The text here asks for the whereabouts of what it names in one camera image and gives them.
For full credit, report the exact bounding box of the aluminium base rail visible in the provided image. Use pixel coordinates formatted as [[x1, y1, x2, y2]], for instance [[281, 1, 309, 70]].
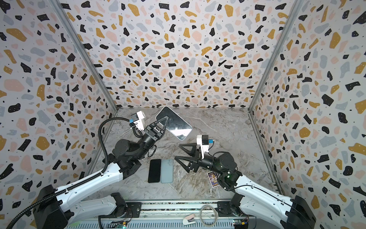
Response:
[[69, 199, 277, 229]]

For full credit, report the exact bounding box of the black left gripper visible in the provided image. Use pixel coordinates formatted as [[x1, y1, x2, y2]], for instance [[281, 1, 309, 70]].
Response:
[[134, 117, 167, 162]]

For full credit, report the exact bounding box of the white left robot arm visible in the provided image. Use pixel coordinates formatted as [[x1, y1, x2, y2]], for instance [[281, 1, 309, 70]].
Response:
[[33, 116, 171, 229]]

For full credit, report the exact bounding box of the white pink stapler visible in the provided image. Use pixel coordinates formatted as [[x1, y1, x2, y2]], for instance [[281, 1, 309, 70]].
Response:
[[182, 214, 196, 226]]

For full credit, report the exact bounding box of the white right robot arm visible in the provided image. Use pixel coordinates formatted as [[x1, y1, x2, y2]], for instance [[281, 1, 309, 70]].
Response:
[[174, 144, 316, 229]]

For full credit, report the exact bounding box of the aluminium corner post right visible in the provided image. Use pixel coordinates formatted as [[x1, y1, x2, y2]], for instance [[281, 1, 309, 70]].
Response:
[[248, 0, 304, 115]]

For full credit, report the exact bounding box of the purple playing card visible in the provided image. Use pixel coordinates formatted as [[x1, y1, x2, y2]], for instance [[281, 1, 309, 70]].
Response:
[[207, 172, 219, 188]]

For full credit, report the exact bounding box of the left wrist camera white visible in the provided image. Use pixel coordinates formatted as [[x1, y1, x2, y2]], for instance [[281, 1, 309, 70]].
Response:
[[129, 111, 145, 131]]

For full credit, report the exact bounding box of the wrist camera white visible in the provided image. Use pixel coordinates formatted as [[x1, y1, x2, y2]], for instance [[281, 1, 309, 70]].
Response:
[[196, 135, 214, 159], [129, 111, 145, 131]]

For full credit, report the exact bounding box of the aluminium corner post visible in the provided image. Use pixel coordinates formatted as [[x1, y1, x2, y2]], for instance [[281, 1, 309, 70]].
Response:
[[50, 1, 118, 113], [248, 0, 304, 115]]

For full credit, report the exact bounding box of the pale green phone case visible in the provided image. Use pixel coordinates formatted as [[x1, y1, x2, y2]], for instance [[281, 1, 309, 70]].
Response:
[[161, 159, 173, 184]]

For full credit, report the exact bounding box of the small phone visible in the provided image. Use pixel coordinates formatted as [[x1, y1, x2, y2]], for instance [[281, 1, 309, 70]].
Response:
[[155, 106, 193, 141]]

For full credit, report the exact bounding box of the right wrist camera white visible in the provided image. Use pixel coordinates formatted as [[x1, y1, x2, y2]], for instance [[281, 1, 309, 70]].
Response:
[[196, 135, 214, 159]]

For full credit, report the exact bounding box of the black corrugated cable conduit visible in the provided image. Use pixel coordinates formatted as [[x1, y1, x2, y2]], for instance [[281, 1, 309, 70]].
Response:
[[5, 117, 132, 229]]

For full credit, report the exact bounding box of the coiled grey cable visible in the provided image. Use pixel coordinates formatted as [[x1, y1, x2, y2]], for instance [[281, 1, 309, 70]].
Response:
[[199, 204, 220, 228]]

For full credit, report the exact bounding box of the aluminium corner post left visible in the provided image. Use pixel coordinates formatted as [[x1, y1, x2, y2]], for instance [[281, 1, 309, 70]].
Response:
[[50, 1, 118, 113]]

